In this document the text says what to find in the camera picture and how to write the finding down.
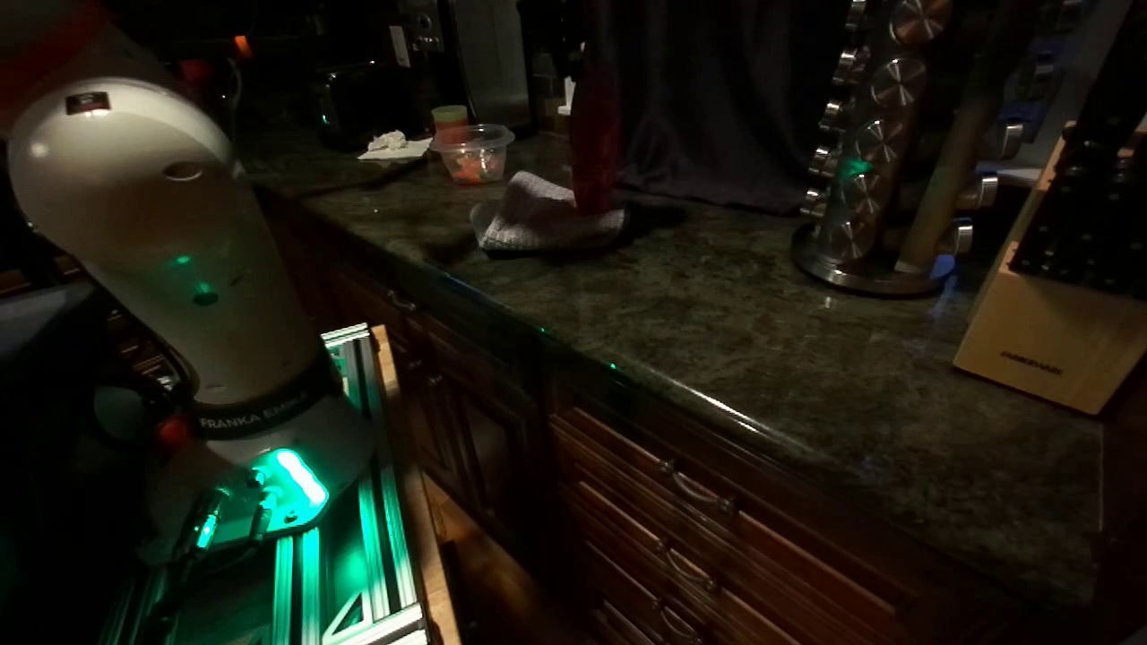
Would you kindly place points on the grey white upright panel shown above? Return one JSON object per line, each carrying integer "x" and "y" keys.
{"x": 490, "y": 55}

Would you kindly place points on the dark fabric curtain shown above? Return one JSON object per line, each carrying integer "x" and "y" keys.
{"x": 719, "y": 93}

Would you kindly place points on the wooden knife block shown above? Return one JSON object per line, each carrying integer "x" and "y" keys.
{"x": 1053, "y": 336}

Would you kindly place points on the grey checked dish towel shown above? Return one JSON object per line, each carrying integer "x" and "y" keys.
{"x": 538, "y": 209}

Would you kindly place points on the wooden drawer cabinet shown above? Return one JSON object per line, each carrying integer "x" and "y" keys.
{"x": 670, "y": 514}

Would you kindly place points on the aluminium profile frame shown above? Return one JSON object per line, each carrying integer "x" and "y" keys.
{"x": 361, "y": 576}

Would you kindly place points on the clear plastic container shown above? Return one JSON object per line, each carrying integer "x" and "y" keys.
{"x": 504, "y": 144}

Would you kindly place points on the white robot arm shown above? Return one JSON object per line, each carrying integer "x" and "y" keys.
{"x": 155, "y": 239}

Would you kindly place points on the white paper napkin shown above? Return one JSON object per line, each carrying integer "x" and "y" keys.
{"x": 397, "y": 144}

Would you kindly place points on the metal spice rack carousel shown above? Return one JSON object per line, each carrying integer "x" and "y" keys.
{"x": 866, "y": 155}

